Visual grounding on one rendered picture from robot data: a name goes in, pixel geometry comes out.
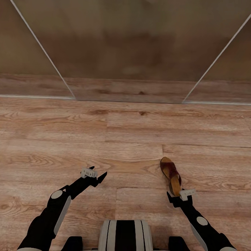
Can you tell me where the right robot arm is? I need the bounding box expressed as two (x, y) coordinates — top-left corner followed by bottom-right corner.
(167, 189), (237, 251)

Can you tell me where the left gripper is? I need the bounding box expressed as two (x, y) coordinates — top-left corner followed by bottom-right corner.
(75, 167), (107, 192)

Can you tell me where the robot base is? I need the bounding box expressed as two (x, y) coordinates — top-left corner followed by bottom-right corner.
(62, 236), (189, 251)

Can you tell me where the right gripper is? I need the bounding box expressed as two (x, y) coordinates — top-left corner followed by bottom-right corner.
(167, 191), (193, 212)

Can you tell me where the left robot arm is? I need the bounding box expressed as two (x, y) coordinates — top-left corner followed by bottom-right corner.
(16, 167), (107, 251)

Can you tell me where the robot trunk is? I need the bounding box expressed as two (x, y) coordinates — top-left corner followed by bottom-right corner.
(98, 220), (153, 251)

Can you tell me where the sandal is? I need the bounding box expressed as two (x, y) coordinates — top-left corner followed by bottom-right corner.
(160, 157), (182, 197)

